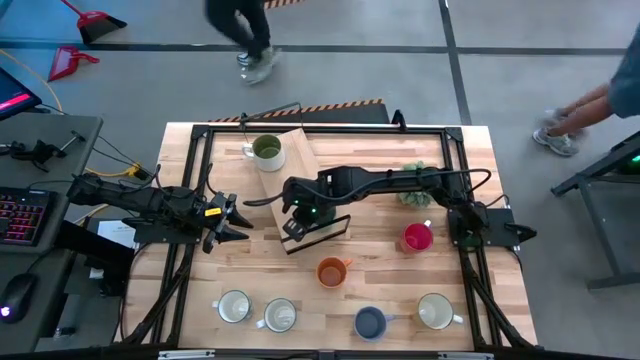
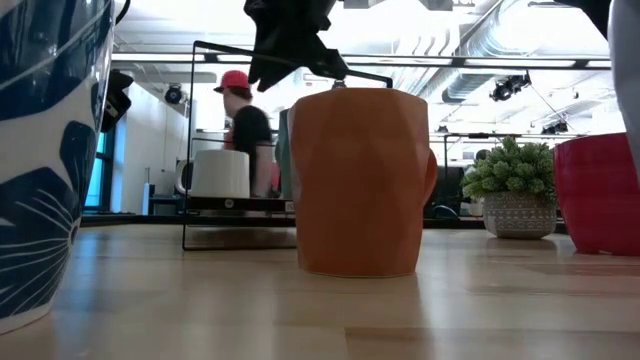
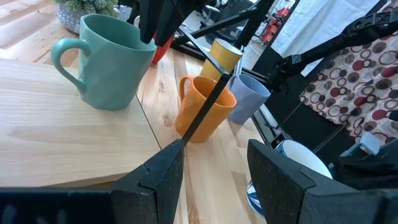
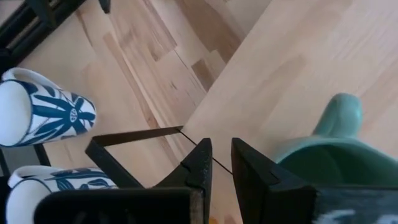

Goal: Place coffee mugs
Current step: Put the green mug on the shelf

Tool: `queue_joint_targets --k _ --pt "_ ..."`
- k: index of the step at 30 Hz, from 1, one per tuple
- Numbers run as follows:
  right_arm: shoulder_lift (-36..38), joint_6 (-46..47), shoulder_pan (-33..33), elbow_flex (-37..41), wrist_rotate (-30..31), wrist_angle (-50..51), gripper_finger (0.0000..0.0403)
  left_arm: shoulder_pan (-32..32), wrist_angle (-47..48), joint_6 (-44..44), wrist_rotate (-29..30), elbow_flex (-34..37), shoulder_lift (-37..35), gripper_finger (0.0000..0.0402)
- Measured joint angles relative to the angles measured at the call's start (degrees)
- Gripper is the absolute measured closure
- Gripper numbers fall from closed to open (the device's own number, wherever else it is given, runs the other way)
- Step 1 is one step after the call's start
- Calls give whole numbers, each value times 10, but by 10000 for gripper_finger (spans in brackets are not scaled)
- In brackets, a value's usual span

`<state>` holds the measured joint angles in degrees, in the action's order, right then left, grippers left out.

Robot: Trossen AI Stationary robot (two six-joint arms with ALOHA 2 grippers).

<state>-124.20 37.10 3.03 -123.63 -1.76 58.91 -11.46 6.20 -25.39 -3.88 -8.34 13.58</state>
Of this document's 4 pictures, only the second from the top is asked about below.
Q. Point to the black background workstation frame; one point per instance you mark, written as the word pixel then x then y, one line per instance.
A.
pixel 477 135

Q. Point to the long ceiling light bar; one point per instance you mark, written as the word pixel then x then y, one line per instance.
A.
pixel 520 63

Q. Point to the teal green mug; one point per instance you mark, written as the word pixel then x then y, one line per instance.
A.
pixel 285 160

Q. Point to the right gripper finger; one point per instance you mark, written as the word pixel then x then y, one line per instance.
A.
pixel 267 70
pixel 327 64

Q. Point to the person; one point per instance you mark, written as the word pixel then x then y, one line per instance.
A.
pixel 482 156
pixel 250 130

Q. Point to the black ceiling spotlight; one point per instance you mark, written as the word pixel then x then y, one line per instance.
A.
pixel 555 128
pixel 505 90

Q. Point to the large window black frame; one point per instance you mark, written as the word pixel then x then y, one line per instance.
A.
pixel 95 175

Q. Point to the white standing post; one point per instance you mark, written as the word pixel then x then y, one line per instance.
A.
pixel 148 195

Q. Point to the silver ventilation duct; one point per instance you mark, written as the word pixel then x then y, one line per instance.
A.
pixel 465 85

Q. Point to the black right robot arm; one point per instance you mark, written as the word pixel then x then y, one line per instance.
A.
pixel 590 12

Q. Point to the orange faceted mug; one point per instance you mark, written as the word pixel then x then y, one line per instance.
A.
pixel 360 190

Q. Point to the green potted plant patterned pot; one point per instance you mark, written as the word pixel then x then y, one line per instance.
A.
pixel 515 170

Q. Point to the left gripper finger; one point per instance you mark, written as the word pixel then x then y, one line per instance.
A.
pixel 116 97

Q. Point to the black aluminium table frame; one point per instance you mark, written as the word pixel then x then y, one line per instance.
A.
pixel 150 220

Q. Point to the white mug olive green inside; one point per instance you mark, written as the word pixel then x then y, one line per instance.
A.
pixel 220 175

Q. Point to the small round black fixture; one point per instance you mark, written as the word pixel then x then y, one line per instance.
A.
pixel 339 84

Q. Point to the round black wall speaker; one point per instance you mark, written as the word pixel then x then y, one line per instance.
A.
pixel 173 94

